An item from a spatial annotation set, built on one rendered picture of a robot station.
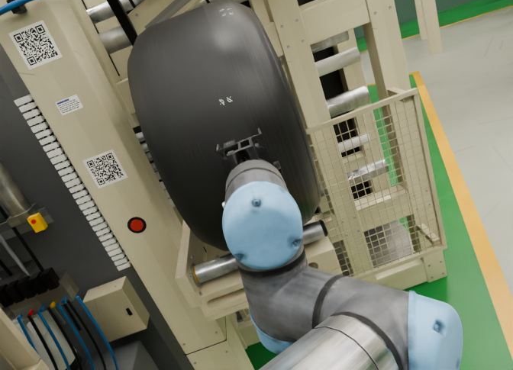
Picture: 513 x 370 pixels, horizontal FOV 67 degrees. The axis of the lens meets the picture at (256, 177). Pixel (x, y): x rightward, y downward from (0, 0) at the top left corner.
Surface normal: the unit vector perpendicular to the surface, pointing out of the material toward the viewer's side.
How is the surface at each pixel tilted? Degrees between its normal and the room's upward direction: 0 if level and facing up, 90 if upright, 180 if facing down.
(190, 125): 69
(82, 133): 90
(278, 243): 84
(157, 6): 90
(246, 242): 84
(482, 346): 0
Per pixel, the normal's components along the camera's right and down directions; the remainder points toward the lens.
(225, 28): -0.20, -0.46
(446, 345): 0.70, 0.04
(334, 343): 0.07, -0.94
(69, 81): 0.11, 0.37
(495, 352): -0.33, -0.86
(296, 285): -0.46, -0.73
